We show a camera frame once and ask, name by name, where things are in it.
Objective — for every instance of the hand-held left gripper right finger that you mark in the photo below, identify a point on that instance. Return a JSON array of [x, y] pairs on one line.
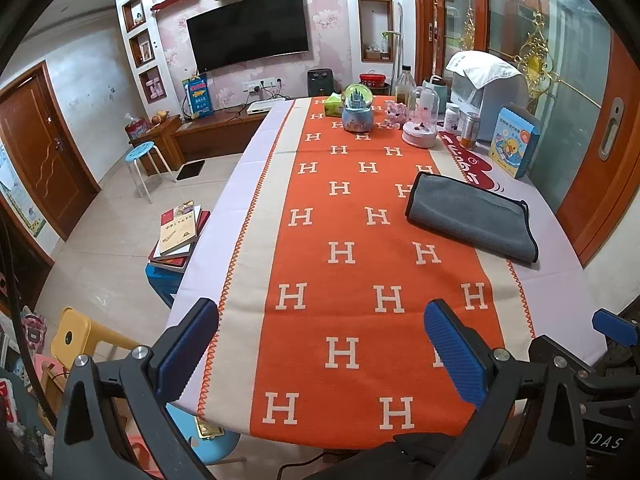
[[452, 355]]

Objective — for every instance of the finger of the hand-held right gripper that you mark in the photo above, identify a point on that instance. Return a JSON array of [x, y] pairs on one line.
[[614, 326]]

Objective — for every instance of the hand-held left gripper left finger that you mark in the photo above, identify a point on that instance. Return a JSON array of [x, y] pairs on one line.
[[192, 340]]

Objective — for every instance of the grey towel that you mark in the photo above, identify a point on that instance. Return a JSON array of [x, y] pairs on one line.
[[470, 215]]

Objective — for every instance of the blue plastic stool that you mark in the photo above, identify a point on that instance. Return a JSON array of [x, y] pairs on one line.
[[162, 282]]

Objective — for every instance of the stack of books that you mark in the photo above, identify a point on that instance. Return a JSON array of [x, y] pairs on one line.
[[172, 260]]

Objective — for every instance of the light blue round stool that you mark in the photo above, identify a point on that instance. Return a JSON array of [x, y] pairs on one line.
[[205, 440]]

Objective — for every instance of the yellow cover book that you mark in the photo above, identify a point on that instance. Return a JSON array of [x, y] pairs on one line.
[[177, 232]]

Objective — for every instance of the yellow plastic chair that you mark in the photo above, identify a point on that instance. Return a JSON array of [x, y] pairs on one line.
[[82, 332]]

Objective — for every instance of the pink plastic stool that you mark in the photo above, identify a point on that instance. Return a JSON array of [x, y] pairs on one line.
[[142, 455]]

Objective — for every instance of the orange letter-print tablecloth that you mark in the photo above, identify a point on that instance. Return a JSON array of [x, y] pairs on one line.
[[360, 260]]

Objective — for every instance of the black floor mat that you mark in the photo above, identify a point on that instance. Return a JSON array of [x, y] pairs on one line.
[[192, 169]]

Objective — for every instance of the red printed table mat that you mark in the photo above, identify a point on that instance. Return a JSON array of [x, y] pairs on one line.
[[467, 160]]

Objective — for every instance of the blue duck-print book box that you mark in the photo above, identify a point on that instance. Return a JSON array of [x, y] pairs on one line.
[[515, 141]]

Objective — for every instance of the wooden television cabinet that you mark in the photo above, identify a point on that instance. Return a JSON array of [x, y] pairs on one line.
[[205, 127]]

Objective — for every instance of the red bag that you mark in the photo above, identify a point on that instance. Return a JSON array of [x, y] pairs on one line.
[[136, 127]]

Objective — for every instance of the orange-filled clear jar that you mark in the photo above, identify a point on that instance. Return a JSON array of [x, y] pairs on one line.
[[470, 127]]

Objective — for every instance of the white medicine bottle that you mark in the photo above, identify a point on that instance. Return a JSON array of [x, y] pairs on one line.
[[452, 119]]

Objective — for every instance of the pink glass-dome music box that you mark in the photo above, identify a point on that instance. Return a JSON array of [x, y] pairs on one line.
[[421, 119]]

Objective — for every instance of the white set-top box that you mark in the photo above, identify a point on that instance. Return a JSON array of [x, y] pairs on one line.
[[262, 106]]

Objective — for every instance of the blue printed carton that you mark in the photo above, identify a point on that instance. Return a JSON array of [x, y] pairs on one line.
[[197, 96]]

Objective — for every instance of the brown wooden door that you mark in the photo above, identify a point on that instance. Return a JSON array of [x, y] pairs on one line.
[[42, 145]]

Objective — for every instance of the pink pig figurine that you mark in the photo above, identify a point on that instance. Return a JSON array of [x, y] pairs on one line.
[[395, 114]]

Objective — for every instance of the white water dispenser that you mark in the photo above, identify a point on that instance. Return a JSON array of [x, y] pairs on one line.
[[492, 105]]

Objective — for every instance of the blue castle snow globe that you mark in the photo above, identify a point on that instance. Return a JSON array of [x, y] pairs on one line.
[[358, 108]]

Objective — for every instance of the teal thermos cup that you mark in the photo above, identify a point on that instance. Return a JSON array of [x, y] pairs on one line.
[[434, 91]]

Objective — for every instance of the green tissue box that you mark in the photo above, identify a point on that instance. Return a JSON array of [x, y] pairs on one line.
[[334, 105]]

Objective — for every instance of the glass oil bottle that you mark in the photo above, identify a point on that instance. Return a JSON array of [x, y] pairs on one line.
[[404, 85]]

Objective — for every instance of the glass sliding door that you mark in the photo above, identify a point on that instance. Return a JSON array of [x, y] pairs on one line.
[[545, 60]]

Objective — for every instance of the red round tin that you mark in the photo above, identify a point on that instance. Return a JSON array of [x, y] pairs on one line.
[[373, 82]]

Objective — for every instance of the white cloth cover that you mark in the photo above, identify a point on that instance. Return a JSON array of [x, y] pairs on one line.
[[477, 69]]

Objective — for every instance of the black air fryer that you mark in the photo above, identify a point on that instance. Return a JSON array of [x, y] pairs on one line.
[[322, 81]]

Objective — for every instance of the black flat-screen television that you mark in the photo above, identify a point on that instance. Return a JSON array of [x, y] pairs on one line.
[[248, 35]]

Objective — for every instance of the colourful wall poster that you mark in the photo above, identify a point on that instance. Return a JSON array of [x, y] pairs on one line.
[[17, 195]]

